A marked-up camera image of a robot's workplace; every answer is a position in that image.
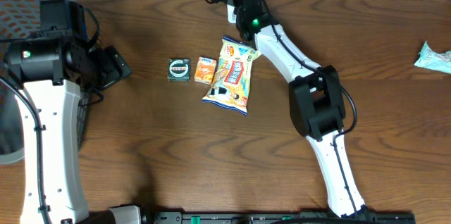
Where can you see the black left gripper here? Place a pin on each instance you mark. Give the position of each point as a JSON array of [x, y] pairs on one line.
[[115, 65]]

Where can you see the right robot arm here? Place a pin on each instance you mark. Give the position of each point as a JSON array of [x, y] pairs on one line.
[[321, 109]]

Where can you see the orange Kleenex tissue pack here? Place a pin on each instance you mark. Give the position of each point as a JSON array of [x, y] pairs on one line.
[[205, 70]]

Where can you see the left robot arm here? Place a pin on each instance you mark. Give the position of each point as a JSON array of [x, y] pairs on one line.
[[52, 73]]

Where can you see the white barcode scanner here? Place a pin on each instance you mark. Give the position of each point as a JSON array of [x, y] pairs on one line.
[[231, 14]]

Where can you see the yellow snack chip bag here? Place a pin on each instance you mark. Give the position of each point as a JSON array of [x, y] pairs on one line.
[[231, 82]]

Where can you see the green Zam-Buk ointment box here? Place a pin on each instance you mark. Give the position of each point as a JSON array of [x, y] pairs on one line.
[[179, 69]]

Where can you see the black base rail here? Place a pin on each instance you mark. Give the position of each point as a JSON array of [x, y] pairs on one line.
[[172, 217]]

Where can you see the large wet wipes pack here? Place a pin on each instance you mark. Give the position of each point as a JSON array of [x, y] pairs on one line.
[[431, 60]]

